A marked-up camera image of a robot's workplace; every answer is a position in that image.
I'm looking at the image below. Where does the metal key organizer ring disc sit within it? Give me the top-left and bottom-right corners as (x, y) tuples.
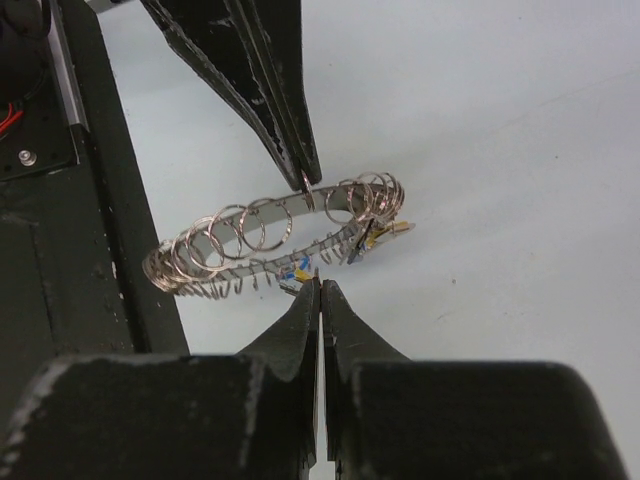
(142, 172), (405, 300)

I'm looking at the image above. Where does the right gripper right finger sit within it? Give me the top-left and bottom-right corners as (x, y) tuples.
(321, 280), (627, 479)

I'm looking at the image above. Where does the aluminium front rail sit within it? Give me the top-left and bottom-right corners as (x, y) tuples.
(48, 0), (89, 131)

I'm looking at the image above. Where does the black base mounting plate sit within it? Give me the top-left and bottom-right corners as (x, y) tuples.
(1, 1), (188, 420)

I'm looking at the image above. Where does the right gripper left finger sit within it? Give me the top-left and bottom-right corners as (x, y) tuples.
(1, 279), (320, 479)

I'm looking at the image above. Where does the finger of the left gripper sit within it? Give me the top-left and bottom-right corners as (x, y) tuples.
(143, 1), (304, 190)
(229, 0), (322, 184)

